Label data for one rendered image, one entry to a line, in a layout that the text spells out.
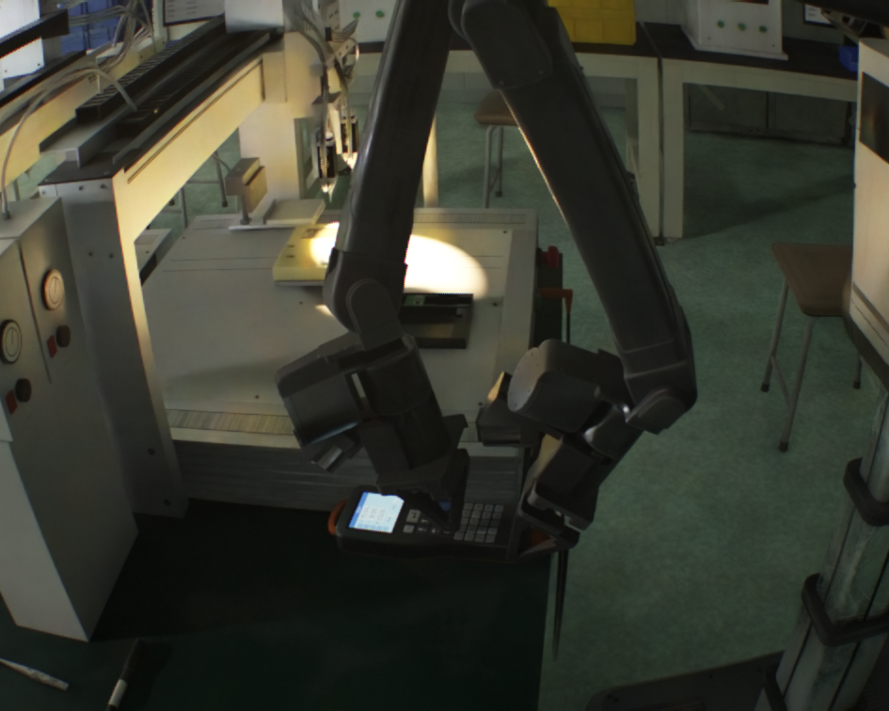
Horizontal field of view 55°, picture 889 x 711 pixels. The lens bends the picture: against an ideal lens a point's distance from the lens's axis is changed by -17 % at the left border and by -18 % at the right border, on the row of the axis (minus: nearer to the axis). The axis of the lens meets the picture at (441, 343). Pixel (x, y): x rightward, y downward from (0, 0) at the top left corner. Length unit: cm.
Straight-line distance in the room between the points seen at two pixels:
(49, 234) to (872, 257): 86
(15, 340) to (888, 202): 88
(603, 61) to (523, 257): 200
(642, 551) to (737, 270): 157
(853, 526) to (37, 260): 98
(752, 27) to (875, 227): 284
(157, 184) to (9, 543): 47
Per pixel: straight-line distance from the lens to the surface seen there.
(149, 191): 116
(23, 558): 108
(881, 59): 95
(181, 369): 139
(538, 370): 84
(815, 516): 246
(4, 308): 94
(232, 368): 137
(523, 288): 150
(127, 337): 114
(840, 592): 123
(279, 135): 180
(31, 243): 99
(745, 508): 245
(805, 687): 135
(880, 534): 116
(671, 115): 360
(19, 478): 99
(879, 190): 98
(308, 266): 153
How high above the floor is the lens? 154
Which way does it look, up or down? 30 degrees down
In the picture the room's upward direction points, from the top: 3 degrees counter-clockwise
